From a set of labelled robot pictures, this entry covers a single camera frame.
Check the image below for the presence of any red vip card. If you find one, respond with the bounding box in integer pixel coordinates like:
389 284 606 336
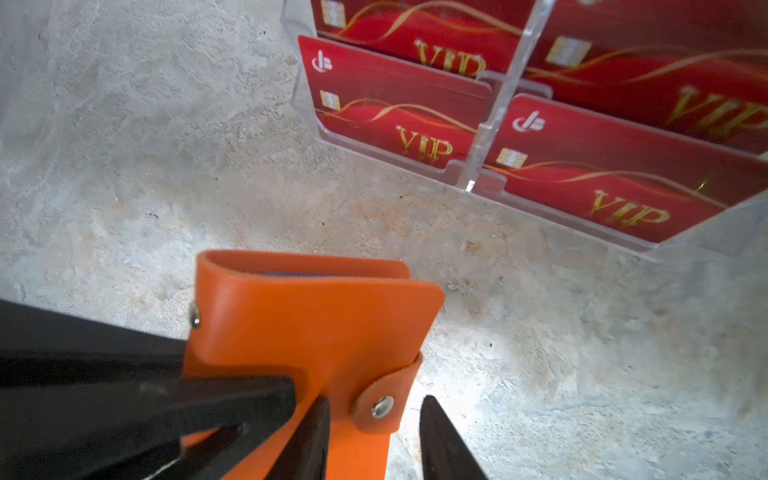
484 94 767 243
311 0 535 78
298 35 492 169
525 1 767 155

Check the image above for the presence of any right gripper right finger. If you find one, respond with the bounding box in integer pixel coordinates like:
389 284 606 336
419 395 488 480

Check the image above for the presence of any orange leather card holder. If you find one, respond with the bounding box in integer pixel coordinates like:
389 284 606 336
184 250 444 479

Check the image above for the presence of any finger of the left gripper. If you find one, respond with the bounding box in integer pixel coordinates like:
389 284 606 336
1 301 296 479

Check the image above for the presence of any clear acrylic card display stand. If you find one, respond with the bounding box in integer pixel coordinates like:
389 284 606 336
280 1 767 255

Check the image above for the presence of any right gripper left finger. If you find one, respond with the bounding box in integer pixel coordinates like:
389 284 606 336
265 396 331 480

